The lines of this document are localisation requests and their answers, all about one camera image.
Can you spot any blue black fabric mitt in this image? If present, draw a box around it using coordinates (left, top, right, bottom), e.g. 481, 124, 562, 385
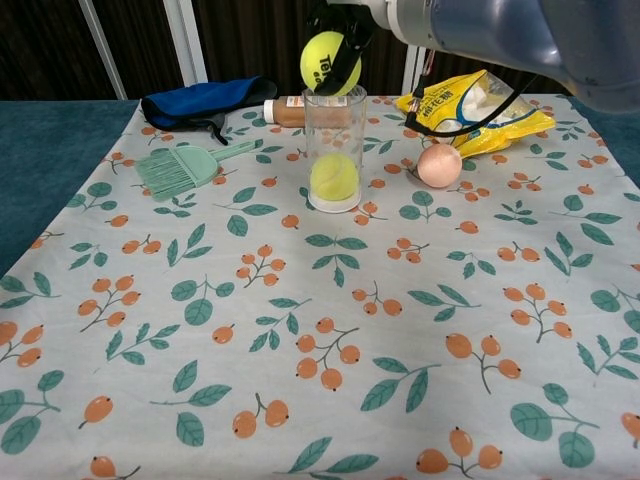
140, 75, 279, 146

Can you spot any plain yellow tennis ball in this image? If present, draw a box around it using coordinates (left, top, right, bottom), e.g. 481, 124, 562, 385
309, 153, 360, 202

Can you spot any printed yellow tennis ball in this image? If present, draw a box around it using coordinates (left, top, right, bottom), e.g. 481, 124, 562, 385
299, 30, 362, 97

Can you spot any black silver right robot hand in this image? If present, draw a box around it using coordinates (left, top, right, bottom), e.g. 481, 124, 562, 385
305, 0, 389, 96

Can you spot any teal table cover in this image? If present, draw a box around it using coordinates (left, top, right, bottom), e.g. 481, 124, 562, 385
0, 92, 640, 279

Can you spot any yellow marshmallow bag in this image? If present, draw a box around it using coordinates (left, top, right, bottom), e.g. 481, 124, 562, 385
394, 69, 557, 160

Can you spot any floral print tablecloth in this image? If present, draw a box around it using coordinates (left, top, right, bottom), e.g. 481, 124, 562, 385
0, 93, 640, 480

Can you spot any clear plastic cylinder cup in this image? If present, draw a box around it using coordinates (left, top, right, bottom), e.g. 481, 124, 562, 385
303, 84, 367, 215

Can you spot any brown liquid bottle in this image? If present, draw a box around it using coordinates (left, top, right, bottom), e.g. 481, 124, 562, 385
263, 96, 307, 127

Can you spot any green plastic brush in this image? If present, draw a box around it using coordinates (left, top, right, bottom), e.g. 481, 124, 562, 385
135, 140, 257, 203

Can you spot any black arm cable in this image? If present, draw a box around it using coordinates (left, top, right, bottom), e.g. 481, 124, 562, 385
405, 44, 541, 140

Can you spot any dark slatted partition screen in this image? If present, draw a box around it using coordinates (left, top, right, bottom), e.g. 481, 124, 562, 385
0, 0, 566, 101

